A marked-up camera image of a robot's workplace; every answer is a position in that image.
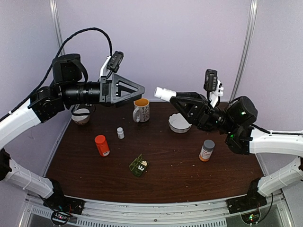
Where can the white fluted bowl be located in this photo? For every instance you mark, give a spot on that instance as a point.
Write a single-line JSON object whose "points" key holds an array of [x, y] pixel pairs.
{"points": [[178, 123]]}

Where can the small white pill bottle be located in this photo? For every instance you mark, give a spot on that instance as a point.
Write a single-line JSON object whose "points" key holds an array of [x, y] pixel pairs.
{"points": [[120, 133]]}

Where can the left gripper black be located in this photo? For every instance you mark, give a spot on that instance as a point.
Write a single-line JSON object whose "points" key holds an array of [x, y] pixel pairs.
{"points": [[110, 90]]}

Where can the green pill organizer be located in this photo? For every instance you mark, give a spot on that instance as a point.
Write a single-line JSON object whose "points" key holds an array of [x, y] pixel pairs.
{"points": [[138, 166]]}

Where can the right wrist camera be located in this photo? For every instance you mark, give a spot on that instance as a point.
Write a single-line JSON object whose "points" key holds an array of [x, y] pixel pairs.
{"points": [[211, 82]]}

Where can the large orange pill bottle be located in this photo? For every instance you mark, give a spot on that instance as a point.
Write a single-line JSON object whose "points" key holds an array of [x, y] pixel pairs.
{"points": [[103, 149]]}

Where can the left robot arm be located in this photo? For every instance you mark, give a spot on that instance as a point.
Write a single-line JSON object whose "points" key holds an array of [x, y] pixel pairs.
{"points": [[70, 86]]}

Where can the small white tea cup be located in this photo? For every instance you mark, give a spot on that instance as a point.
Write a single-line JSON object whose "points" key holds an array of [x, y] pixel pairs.
{"points": [[81, 116]]}

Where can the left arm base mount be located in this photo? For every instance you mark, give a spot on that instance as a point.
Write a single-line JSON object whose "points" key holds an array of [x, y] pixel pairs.
{"points": [[64, 203]]}

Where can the aluminium frame post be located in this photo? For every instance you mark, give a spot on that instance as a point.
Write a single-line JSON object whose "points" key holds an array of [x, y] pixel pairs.
{"points": [[56, 21], [246, 46]]}

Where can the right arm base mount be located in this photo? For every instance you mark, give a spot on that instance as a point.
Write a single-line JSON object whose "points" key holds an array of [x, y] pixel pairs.
{"points": [[252, 200]]}

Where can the right aluminium frame post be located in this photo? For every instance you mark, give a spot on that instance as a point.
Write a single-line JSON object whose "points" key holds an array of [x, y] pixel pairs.
{"points": [[246, 46]]}

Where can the floral mug yellow inside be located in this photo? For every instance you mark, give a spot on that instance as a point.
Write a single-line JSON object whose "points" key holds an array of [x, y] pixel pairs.
{"points": [[141, 112]]}

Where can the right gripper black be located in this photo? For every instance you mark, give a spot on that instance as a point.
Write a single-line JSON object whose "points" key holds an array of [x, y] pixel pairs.
{"points": [[194, 108]]}

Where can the left aluminium frame post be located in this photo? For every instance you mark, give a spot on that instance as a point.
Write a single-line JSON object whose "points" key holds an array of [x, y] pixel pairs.
{"points": [[56, 21]]}

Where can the aluminium front rail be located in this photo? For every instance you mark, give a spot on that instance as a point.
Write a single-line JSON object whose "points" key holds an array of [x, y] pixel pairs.
{"points": [[211, 213]]}

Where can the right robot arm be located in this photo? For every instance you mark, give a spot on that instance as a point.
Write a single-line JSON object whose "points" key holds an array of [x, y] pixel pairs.
{"points": [[236, 121]]}

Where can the orange bottle cap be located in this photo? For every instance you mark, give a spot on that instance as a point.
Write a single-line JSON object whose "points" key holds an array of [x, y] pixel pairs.
{"points": [[100, 139]]}

